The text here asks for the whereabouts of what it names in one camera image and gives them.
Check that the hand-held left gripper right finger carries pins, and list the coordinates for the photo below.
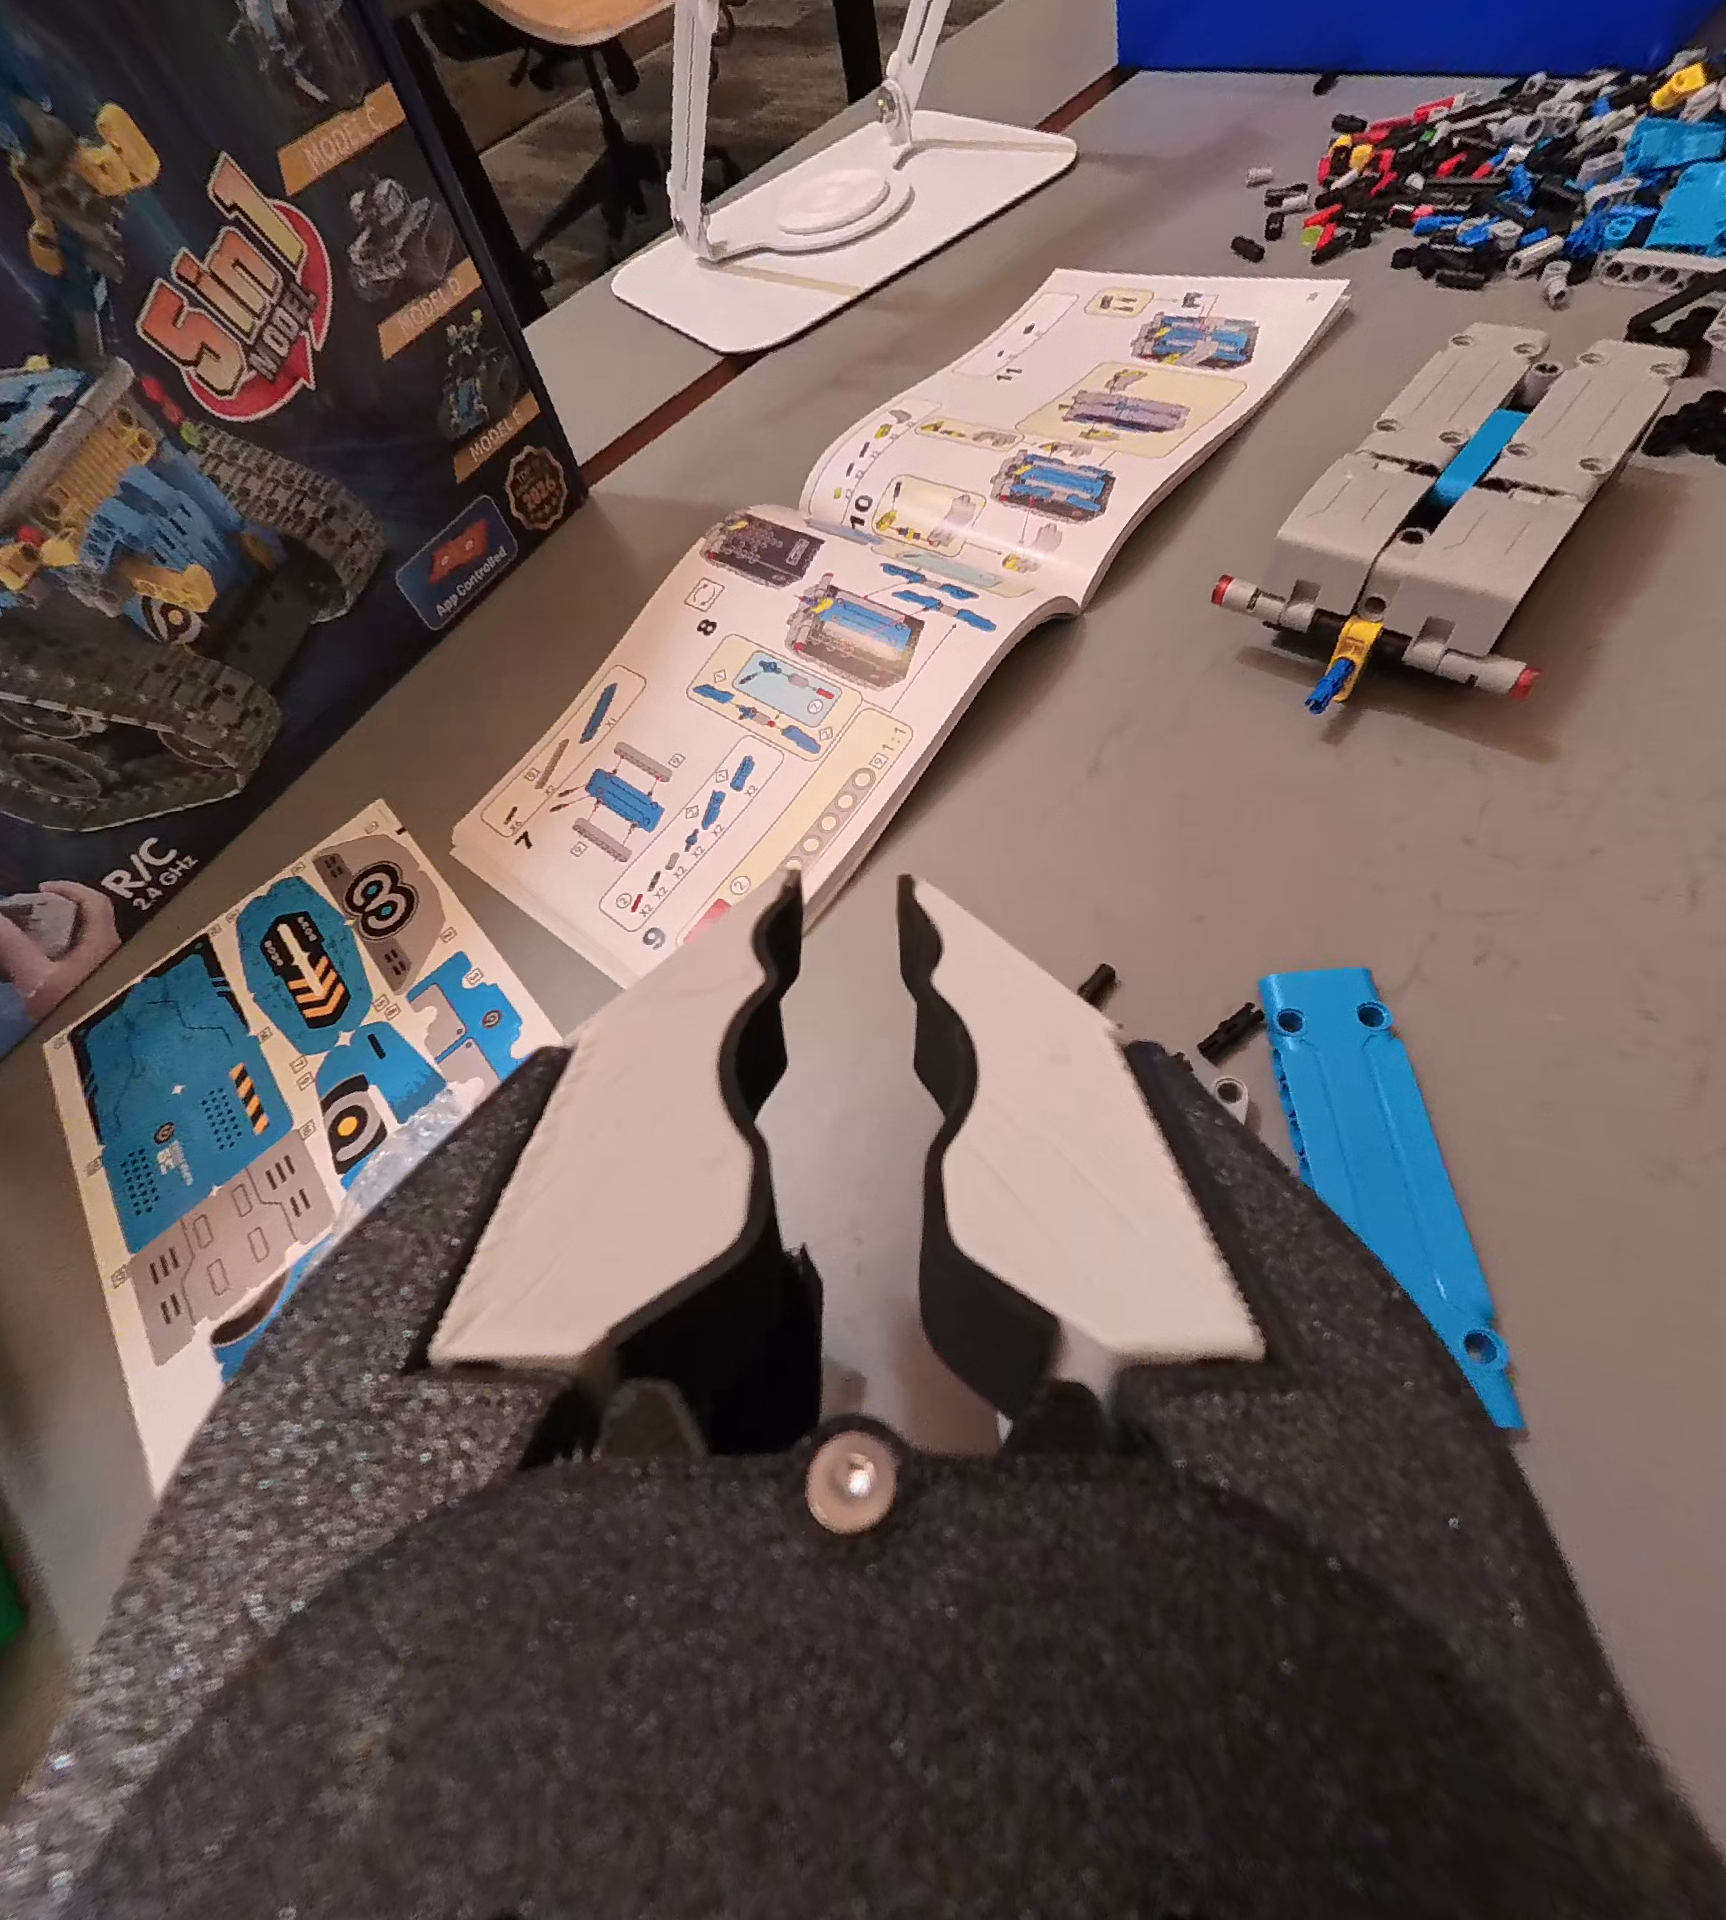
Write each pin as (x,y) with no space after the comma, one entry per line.
(1102,1200)

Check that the toy building kit box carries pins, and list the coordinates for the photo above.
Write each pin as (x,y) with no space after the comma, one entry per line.
(129,523)

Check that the sticker sheet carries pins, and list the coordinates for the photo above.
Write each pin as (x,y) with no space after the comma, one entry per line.
(190,1079)

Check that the pile of small toy pieces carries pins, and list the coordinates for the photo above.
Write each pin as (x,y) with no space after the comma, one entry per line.
(1554,166)

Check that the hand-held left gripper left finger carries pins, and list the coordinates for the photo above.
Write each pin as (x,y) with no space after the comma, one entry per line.
(611,1200)

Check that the blue toy panel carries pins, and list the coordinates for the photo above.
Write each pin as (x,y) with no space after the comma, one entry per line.
(1375,1137)

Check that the white stand with wooden board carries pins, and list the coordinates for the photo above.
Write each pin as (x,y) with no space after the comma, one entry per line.
(834,210)

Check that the small grey toy piece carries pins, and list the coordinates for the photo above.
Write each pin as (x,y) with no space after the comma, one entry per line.
(1235,1090)

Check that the black toy connector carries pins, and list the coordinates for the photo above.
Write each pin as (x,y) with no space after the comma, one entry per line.
(1704,427)

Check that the grey black toy brick assembly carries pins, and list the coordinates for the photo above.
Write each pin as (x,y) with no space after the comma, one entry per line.
(1479,523)

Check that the blue plastic bin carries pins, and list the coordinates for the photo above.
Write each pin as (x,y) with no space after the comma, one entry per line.
(1405,30)

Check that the black toy pin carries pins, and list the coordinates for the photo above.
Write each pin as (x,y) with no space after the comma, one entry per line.
(1097,983)
(1231,1029)

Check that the instruction booklet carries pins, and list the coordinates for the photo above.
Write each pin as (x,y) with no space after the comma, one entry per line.
(834,627)

